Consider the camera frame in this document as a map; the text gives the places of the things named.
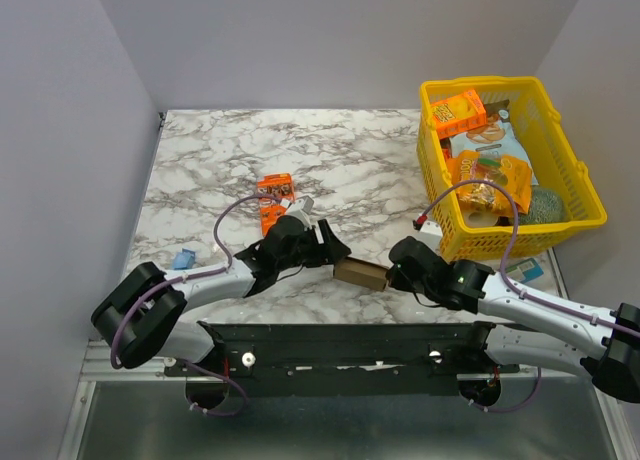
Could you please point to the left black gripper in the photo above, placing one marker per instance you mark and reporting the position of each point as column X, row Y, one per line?
column 328, row 252

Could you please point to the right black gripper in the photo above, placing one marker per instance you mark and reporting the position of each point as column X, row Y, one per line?
column 400, row 270

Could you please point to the brown cardboard box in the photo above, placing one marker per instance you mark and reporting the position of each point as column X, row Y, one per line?
column 361, row 273

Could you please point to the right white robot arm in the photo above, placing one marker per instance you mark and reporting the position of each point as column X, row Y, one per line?
column 537, row 329

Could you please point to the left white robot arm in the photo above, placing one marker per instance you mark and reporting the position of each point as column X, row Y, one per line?
column 140, row 318

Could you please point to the orange product box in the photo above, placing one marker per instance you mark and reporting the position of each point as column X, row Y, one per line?
column 278, row 186

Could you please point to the orange snack box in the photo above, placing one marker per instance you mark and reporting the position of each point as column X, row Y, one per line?
column 459, row 113

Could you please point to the small blue white packet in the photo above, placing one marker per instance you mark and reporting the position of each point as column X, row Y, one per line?
column 525, row 271

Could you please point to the orange candy bag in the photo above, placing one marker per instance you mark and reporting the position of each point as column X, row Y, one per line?
column 489, row 184

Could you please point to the green mesh sponge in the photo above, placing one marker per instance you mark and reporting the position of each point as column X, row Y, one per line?
column 545, row 207

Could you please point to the blue flat packet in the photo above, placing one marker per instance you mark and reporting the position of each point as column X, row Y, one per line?
column 184, row 260

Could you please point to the light blue snack bag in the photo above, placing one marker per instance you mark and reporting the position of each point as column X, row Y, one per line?
column 494, row 139

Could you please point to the yellow plastic basket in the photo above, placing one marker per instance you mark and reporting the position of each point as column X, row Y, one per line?
column 537, row 125

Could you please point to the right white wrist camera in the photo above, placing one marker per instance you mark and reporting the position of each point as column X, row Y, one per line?
column 430, row 234

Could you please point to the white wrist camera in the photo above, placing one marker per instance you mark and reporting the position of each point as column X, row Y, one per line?
column 430, row 234
column 301, row 209

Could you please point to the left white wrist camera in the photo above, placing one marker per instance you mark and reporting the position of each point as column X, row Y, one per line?
column 301, row 209

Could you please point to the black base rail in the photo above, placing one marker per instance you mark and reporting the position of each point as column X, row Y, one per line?
column 350, row 360

